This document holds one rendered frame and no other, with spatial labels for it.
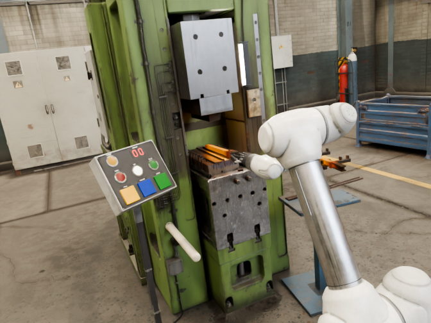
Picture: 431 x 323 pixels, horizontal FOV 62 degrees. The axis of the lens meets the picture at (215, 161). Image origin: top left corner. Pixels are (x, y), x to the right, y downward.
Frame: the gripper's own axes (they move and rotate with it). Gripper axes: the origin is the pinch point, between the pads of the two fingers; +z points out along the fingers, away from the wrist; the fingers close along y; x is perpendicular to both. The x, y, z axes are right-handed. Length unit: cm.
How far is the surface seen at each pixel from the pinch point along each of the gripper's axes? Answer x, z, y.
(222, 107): 25.7, 9.9, 0.8
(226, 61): 50, 10, 6
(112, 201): -4, -14, -70
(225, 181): -15.8, 3.6, -5.3
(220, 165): -7.3, 9.6, -4.6
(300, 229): -104, 68, 92
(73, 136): -56, 535, -63
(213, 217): -35.4, 3.4, -15.3
